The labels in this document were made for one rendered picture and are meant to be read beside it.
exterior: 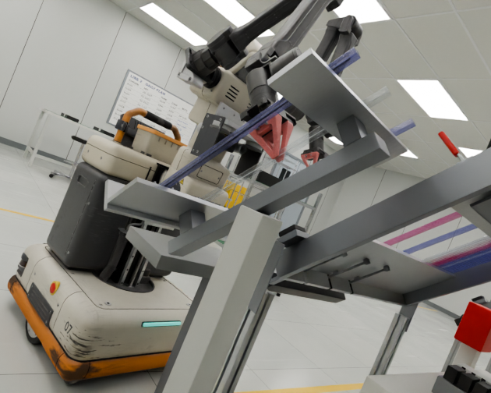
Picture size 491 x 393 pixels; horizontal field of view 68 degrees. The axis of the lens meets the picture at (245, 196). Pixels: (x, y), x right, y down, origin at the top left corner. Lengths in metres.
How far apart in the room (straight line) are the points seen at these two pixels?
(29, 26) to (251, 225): 6.83
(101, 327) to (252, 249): 0.82
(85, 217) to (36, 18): 5.99
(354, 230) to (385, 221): 0.07
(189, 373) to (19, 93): 6.75
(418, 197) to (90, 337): 1.06
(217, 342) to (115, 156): 0.97
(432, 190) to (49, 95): 6.89
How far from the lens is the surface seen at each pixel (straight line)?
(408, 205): 0.74
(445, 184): 0.73
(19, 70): 7.22
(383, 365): 1.52
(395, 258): 1.05
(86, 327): 1.34
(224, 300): 0.64
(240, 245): 0.63
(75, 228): 1.55
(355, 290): 1.16
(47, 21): 7.34
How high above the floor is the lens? 0.84
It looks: 1 degrees down
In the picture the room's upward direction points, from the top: 23 degrees clockwise
